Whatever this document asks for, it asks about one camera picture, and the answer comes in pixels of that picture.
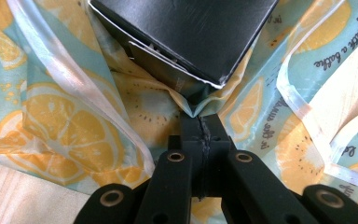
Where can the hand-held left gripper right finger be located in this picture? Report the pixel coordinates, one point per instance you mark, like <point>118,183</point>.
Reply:
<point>217,137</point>

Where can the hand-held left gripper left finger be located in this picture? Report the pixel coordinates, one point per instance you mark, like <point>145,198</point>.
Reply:
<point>192,137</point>

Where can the black cardboard box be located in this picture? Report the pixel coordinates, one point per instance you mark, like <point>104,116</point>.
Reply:
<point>192,31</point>

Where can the lemon print fabric bag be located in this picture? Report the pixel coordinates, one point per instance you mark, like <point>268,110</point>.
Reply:
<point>74,124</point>

